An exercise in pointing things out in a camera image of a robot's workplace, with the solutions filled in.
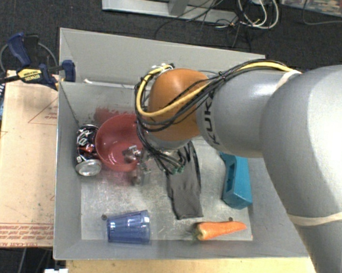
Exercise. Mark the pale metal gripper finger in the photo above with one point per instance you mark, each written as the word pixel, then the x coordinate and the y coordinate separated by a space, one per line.
pixel 142 175
pixel 131 154

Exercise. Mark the red bowl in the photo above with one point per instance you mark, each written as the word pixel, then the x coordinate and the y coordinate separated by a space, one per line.
pixel 112 139

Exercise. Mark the grey metal bin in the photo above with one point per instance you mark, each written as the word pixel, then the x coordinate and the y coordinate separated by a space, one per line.
pixel 124 194

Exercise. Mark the black and red drink can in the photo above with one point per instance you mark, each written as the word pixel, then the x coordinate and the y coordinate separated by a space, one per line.
pixel 84 146

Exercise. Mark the blue plastic cup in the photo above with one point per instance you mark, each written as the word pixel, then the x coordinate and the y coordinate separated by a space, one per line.
pixel 128 226

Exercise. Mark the turquoise plastic block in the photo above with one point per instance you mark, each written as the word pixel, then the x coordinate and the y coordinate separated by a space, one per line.
pixel 239 183

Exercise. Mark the orange carrot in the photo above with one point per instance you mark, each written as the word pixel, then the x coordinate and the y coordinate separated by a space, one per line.
pixel 219 228

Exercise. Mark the brown cardboard board red print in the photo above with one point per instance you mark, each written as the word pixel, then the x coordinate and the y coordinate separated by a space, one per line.
pixel 25 165

